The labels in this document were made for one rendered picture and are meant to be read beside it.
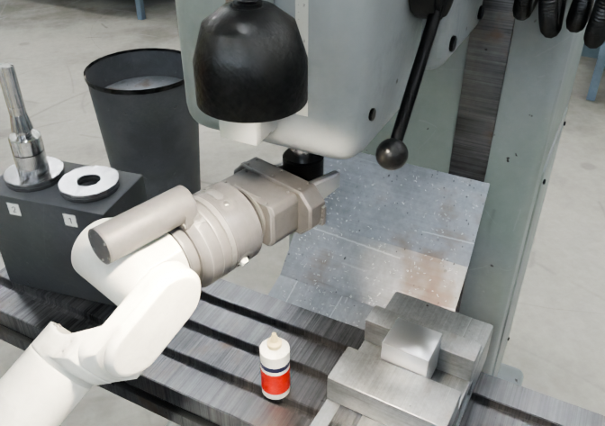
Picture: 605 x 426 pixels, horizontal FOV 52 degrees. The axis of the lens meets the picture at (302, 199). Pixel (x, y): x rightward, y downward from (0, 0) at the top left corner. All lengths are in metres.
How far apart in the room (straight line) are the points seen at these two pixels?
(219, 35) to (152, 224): 0.24
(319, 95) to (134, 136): 2.12
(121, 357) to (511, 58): 0.69
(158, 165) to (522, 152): 1.92
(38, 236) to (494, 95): 0.74
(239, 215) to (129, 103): 1.98
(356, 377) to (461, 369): 0.14
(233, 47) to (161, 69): 2.61
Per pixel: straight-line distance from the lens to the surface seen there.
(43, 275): 1.11
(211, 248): 0.59
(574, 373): 2.30
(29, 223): 1.05
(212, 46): 0.37
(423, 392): 0.78
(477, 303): 1.22
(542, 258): 2.73
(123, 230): 0.55
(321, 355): 0.95
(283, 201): 0.64
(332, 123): 0.56
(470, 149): 1.05
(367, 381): 0.78
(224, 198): 0.61
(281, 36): 0.37
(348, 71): 0.54
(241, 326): 1.00
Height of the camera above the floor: 1.61
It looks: 34 degrees down
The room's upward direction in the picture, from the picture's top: straight up
